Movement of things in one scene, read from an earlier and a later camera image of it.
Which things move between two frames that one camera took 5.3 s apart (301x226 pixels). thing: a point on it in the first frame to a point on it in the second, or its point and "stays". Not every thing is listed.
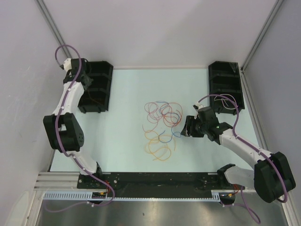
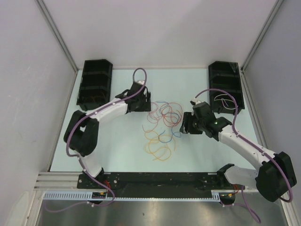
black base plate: (155, 184) stays
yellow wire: (159, 145) stays
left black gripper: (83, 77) to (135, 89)
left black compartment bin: (95, 97) stays
